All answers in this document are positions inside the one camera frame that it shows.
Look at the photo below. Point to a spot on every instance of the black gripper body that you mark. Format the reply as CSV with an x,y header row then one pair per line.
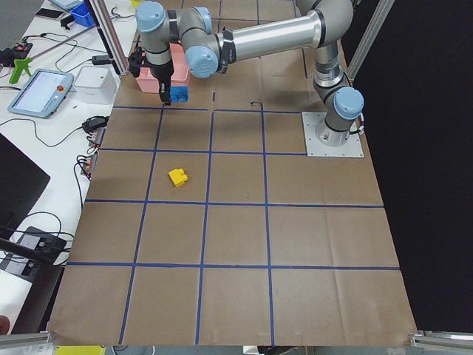
x,y
162,73

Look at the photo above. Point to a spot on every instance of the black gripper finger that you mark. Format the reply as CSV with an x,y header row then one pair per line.
x,y
165,93

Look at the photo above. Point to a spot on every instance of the blue toy block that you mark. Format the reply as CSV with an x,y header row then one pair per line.
x,y
179,94

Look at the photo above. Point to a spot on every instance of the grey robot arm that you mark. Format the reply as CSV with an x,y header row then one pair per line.
x,y
320,26

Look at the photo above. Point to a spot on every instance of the pink plastic box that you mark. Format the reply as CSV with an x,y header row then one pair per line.
x,y
181,76

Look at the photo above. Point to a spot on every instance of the black power adapter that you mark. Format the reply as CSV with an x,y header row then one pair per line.
x,y
100,60

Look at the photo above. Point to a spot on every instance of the white square device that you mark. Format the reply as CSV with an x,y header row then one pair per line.
x,y
95,85

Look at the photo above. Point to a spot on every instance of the yellow toy block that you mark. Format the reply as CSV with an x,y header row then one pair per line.
x,y
178,177

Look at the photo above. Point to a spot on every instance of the blue plastic bin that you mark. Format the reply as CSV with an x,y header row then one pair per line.
x,y
82,15

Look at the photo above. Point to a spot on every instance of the teach pendant tablet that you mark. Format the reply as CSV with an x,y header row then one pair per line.
x,y
43,93

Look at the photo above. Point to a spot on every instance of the black monitor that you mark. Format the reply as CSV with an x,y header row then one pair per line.
x,y
22,184

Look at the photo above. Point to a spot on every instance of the aluminium frame post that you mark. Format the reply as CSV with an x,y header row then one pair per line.
x,y
109,37

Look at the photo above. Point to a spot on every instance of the green handled grabber tool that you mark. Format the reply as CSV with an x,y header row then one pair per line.
x,y
20,65

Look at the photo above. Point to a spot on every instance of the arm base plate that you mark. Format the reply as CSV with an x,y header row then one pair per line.
x,y
322,142

